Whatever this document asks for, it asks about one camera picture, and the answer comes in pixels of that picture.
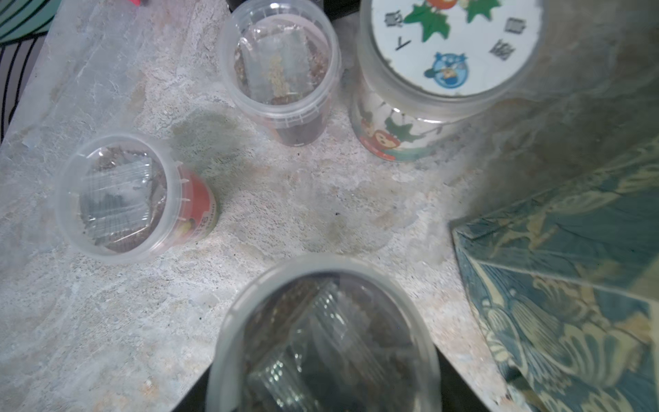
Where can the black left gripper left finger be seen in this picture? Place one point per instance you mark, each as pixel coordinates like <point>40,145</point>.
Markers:
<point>195,399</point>

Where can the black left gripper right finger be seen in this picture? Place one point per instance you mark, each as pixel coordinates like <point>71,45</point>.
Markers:
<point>456,394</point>

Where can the clear plastic seed jar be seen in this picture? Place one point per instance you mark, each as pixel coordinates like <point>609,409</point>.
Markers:
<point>323,332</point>

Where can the beige canvas tote bag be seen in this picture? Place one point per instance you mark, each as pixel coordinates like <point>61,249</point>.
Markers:
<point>564,287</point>

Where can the red label seed jar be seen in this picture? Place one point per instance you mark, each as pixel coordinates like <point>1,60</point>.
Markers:
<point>125,198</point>

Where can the teal label seed jar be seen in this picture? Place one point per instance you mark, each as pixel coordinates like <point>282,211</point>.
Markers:
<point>425,66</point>

